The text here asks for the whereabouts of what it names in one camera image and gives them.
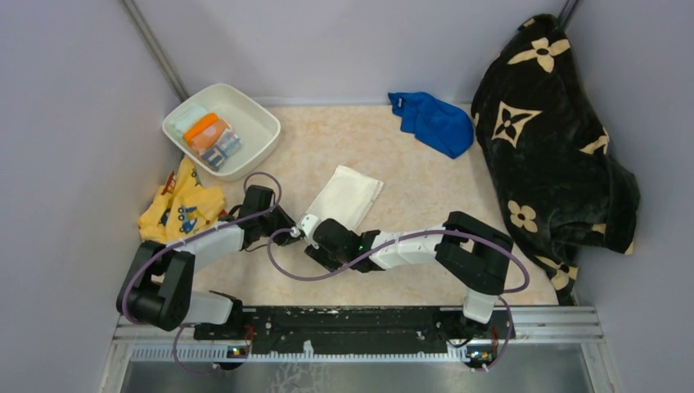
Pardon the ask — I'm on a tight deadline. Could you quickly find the cream white towel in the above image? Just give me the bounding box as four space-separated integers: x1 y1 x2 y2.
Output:
305 165 384 230

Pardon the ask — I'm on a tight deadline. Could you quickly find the rabbit print striped towel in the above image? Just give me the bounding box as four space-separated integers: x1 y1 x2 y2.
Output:
201 129 242 171

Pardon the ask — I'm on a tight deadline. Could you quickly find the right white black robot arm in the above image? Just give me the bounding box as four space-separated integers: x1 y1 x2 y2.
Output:
298 211 513 337

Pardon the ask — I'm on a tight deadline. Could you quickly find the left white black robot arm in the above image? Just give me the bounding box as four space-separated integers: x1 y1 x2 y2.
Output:
116 207 297 339

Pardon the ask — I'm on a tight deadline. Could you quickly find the yellow cartoon print towel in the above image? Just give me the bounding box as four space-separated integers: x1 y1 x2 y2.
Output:
137 158 226 243

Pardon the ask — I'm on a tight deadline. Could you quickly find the white square plastic basin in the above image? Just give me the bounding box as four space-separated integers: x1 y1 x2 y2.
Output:
161 83 282 182

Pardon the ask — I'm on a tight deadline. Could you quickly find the orange rolled towel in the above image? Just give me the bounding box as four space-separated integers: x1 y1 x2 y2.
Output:
183 113 230 153

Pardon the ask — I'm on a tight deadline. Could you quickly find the light green rolled towel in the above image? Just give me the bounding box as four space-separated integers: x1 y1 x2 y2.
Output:
166 105 209 138

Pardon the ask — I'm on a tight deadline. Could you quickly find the blue towel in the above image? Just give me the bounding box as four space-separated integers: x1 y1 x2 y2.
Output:
388 92 474 159

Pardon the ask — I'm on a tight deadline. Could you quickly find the black floral pattern blanket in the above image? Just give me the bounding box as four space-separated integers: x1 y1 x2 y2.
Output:
471 14 640 305

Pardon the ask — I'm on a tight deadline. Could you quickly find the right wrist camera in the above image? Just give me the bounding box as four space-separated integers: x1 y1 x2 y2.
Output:
295 215 359 257

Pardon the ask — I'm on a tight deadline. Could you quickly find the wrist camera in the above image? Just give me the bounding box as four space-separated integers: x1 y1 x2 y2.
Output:
239 185 275 217
295 215 359 257

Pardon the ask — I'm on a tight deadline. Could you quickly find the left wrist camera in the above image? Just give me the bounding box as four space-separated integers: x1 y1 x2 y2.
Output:
239 185 275 217

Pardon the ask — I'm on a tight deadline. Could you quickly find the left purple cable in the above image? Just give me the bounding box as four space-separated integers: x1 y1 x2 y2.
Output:
119 171 283 378

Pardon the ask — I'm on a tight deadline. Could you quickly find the aluminium frame rail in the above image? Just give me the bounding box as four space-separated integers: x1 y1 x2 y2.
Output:
113 306 603 363

